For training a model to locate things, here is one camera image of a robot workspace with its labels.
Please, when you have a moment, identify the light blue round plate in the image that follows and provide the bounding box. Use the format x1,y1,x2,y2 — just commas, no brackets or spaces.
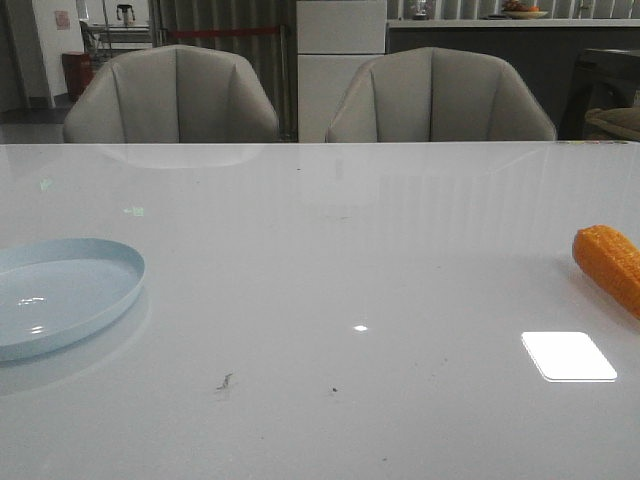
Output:
1,238,146,362

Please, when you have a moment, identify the orange toy corn cob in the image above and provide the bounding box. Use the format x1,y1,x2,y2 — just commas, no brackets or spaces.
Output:
572,225,639,318

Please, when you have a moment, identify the beige armchair right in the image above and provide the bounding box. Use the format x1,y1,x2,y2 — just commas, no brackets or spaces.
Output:
325,47,556,143

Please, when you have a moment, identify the beige armchair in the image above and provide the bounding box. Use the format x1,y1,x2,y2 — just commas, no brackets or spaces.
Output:
325,47,556,143
63,45,279,144

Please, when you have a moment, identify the white cabinet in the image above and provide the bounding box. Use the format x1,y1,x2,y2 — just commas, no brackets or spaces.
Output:
296,1,387,143

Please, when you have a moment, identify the beige armchair left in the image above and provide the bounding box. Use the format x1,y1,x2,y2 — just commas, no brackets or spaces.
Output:
63,45,279,144

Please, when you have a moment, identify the red barrier belt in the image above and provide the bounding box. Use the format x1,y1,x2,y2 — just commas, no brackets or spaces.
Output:
168,26,280,39

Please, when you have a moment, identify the grey counter with white top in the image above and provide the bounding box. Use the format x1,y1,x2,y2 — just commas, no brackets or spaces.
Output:
387,19,639,133

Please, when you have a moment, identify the red trash bin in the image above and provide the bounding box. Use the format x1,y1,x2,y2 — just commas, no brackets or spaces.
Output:
61,51,93,101

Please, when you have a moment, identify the fruit bowl on counter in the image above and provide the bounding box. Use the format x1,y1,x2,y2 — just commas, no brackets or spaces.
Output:
502,0,547,20

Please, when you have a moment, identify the tan cushion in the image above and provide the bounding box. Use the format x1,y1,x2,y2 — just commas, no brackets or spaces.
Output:
585,106,639,142

